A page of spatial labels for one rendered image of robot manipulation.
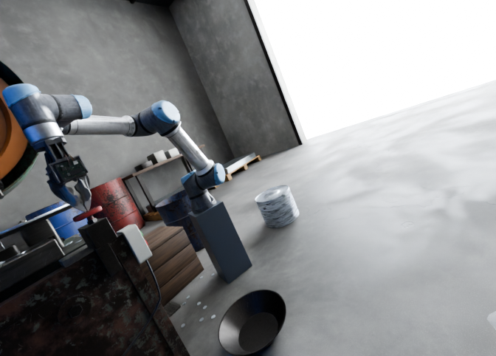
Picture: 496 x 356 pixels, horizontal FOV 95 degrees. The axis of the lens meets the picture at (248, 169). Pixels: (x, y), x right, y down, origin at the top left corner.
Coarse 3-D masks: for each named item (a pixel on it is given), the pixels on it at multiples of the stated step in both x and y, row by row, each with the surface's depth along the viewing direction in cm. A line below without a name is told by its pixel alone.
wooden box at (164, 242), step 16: (160, 240) 146; (176, 240) 150; (160, 256) 141; (176, 256) 148; (192, 256) 156; (144, 272) 133; (160, 272) 140; (176, 272) 146; (192, 272) 154; (160, 288) 138; (176, 288) 145
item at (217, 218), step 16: (224, 208) 134; (208, 224) 129; (224, 224) 133; (208, 240) 128; (224, 240) 133; (240, 240) 138; (224, 256) 132; (240, 256) 137; (224, 272) 132; (240, 272) 137
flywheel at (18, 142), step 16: (0, 80) 107; (0, 96) 106; (0, 112) 107; (0, 128) 106; (16, 128) 108; (0, 144) 105; (16, 144) 107; (0, 160) 102; (16, 160) 106; (0, 176) 101
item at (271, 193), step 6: (276, 186) 196; (282, 186) 191; (288, 186) 183; (270, 192) 187; (276, 192) 180; (282, 192) 176; (258, 198) 187; (264, 198) 180; (270, 198) 175; (276, 198) 169
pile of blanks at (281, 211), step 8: (288, 192) 175; (272, 200) 170; (280, 200) 170; (288, 200) 173; (264, 208) 176; (272, 208) 171; (280, 208) 172; (288, 208) 172; (296, 208) 180; (264, 216) 179; (272, 216) 173; (280, 216) 174; (288, 216) 173; (296, 216) 177; (272, 224) 176; (280, 224) 173; (288, 224) 173
